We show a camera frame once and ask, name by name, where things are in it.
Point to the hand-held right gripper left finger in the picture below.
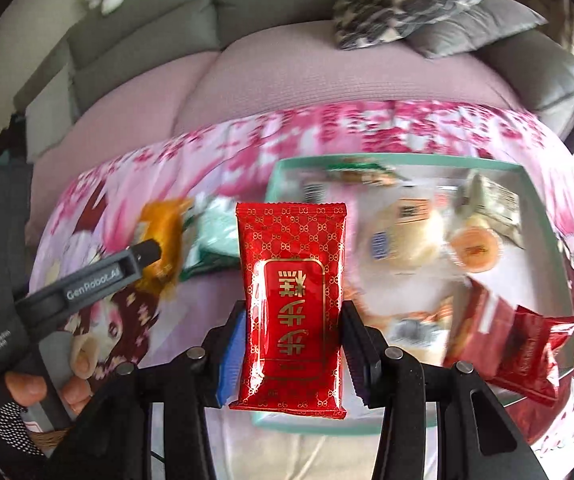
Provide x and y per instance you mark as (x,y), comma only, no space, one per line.
(227,365)

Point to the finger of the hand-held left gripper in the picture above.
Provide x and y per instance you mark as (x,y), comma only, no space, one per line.
(146,253)

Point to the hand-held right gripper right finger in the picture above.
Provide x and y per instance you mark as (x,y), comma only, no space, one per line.
(362,365)

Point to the orange clear snack packet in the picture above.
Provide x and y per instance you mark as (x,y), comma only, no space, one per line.
(164,240)

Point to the beige barcode snack packet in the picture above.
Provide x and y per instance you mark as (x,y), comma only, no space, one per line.
(412,330)

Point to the teal rimmed white tray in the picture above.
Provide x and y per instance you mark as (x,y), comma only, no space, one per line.
(367,300)

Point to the red gold patterned packet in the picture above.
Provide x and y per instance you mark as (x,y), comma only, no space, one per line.
(289,310)

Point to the round white bun packet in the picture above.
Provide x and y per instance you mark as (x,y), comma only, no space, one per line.
(402,240)

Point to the dark red snack packet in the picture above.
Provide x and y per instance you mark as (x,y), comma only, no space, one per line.
(537,355)

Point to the cream green snack packet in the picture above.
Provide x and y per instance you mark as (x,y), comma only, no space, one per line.
(492,205)

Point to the person's left hand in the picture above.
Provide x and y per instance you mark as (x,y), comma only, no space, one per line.
(24,390)

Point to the green white snack packet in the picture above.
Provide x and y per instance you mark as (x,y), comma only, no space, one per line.
(214,240)

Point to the red beige snack packet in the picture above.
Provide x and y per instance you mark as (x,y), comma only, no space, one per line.
(477,320)

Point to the printed blanket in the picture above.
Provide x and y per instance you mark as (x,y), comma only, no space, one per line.
(217,150)

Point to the pink textured sofa seat pad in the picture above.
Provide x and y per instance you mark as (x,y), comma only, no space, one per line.
(342,75)
(117,125)

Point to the small jelly cup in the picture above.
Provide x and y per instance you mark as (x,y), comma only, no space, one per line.
(474,249)

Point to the clear biscuit packet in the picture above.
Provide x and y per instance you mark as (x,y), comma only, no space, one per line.
(314,187)

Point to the green brown snack packet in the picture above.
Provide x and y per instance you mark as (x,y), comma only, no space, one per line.
(367,172)

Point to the grey sofa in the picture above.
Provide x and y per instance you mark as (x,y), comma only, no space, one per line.
(142,35)

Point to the grey pillow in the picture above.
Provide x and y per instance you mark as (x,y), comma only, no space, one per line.
(482,30)

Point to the black white patterned pillow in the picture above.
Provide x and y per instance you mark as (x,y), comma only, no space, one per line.
(407,0)

